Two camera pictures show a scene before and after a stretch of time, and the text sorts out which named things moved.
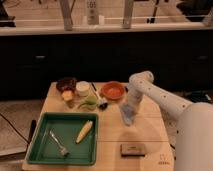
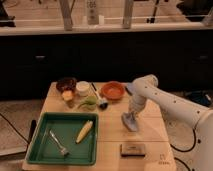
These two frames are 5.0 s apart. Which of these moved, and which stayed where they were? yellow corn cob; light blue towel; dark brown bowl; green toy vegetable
Moved: light blue towel
Stayed: dark brown bowl; green toy vegetable; yellow corn cob
